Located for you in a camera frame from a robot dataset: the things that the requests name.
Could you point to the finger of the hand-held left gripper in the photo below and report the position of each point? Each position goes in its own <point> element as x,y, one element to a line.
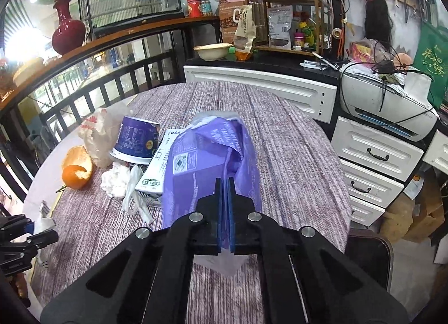
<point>42,239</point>
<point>15,226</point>

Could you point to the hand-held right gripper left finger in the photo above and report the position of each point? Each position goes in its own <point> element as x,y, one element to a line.
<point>220,215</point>

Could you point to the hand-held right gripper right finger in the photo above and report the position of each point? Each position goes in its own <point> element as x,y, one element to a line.
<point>231,215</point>

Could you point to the purple plastic bag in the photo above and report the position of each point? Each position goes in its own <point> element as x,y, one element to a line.
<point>210,156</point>

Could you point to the purple paper cup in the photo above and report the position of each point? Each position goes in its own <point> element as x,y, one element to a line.
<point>134,138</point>

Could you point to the grey purple tablecloth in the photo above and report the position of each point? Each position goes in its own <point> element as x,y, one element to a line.
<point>280,170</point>

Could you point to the peeled orange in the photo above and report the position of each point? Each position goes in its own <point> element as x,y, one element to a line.
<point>73,177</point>

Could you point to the white milk carton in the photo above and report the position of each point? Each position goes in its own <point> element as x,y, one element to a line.
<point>154,177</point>

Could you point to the clear plastic wrapper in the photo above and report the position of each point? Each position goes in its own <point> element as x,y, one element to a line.
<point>134,189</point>

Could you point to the flat orange peel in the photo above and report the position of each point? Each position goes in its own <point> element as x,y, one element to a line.
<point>77,156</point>

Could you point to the crumpled white tissue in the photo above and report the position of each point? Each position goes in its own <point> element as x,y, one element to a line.
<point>115,180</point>

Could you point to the white red-printed plastic bag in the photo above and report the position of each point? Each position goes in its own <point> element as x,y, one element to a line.
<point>96,135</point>

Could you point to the white cabinet door panel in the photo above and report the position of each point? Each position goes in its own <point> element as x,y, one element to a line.
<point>262,82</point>

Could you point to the dark chair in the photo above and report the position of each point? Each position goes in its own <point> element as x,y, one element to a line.
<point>371,254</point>

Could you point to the black metal railing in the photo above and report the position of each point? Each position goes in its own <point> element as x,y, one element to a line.
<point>179,61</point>

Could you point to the black countertop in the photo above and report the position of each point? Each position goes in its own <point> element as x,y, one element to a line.
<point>273,59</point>

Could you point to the beige bowl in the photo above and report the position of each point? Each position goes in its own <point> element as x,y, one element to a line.
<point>212,52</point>

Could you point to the beige paper snack bag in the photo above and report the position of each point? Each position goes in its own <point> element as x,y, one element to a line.
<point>244,30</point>

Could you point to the white printer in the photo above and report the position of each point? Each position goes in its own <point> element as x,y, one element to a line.
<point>378,100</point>

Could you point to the small pink-lidded bottle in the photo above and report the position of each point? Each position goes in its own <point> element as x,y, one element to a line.
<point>298,40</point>

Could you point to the cardboard boxes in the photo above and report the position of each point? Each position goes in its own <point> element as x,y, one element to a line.
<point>420,215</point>

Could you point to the dark pouch with white label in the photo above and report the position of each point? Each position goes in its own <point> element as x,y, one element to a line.
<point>280,26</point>

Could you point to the yellow bottle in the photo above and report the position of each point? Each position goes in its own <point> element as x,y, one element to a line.
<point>307,33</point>

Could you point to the red ceramic vase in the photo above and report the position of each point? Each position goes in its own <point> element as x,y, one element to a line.
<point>68,35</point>

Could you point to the brown printed box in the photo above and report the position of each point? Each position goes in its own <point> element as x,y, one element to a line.
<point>225,12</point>

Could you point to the wooden counter ledge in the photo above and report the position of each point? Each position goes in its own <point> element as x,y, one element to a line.
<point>105,38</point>

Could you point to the red packaging pile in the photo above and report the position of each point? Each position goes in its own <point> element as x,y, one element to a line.
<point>362,51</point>

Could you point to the colourful snack jar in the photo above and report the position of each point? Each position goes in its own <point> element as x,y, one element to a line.
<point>205,6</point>

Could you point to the red tin can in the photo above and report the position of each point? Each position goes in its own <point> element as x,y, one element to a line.
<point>193,5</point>

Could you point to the white side drawer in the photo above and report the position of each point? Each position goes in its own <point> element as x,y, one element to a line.
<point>437,152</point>

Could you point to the black hair wig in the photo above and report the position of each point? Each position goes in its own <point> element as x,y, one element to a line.
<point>378,19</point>

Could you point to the green tote bag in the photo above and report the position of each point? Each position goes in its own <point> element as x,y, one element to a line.
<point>432,58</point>

